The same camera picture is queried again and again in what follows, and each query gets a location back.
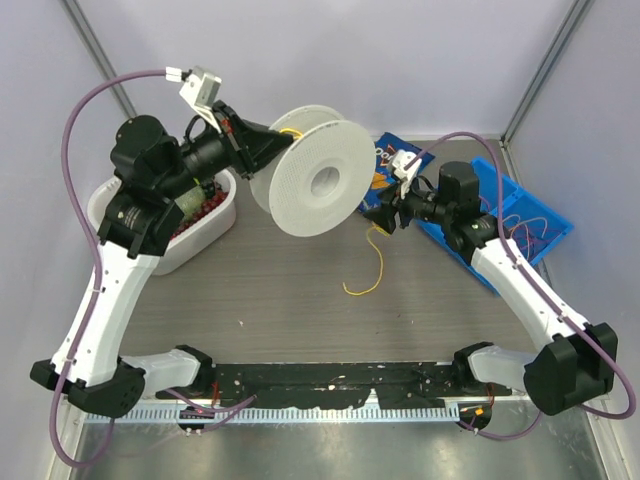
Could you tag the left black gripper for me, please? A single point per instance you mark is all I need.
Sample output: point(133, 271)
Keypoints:
point(251, 144)

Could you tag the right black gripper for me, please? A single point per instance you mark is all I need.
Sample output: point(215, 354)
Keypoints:
point(392, 202)

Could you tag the translucent white spool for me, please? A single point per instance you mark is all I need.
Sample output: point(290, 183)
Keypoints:
point(315, 184)

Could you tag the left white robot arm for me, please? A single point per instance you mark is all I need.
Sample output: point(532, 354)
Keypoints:
point(154, 170)

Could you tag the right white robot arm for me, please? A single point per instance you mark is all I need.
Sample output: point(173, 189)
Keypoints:
point(571, 364)

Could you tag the blue Doritos chip bag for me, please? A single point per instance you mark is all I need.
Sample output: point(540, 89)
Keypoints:
point(385, 147)

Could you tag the white plastic fruit basket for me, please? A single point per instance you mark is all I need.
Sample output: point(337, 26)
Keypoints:
point(218, 217)

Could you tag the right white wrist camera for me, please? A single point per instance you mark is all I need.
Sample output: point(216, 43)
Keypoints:
point(404, 167)

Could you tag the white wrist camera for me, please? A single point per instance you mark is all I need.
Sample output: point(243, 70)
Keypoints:
point(199, 91)
point(404, 167)

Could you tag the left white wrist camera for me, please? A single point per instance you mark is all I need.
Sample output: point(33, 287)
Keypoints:
point(199, 91)

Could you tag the blue plastic cable bin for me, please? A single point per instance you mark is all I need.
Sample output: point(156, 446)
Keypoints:
point(536, 228)

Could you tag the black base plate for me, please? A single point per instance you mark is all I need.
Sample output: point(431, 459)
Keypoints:
point(397, 385)

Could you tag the white slotted cable duct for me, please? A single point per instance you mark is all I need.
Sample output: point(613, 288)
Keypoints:
point(174, 412)

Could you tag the aluminium corner post left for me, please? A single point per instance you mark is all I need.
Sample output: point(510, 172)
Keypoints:
point(98, 55)

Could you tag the aluminium corner post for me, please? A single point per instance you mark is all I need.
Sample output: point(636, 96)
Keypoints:
point(561, 40)
point(98, 55)

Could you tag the aluminium corner post right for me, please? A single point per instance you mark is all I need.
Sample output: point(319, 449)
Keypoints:
point(561, 40)

